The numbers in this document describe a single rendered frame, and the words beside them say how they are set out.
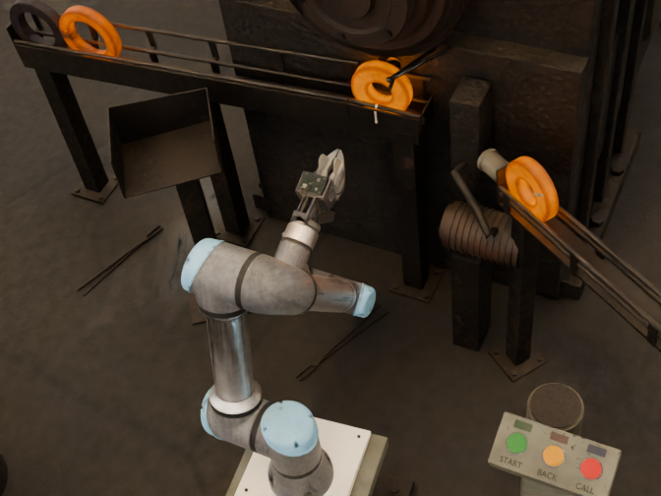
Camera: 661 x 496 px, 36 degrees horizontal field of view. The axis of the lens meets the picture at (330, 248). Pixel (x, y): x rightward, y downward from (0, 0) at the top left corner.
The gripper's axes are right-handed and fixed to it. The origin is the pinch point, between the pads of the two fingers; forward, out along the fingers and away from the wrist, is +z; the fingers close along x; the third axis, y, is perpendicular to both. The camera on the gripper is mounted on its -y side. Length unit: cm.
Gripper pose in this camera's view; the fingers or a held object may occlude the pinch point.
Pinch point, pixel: (337, 155)
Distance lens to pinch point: 241.8
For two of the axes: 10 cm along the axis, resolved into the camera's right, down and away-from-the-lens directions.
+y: -2.3, -3.7, -9.0
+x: -9.0, -2.7, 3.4
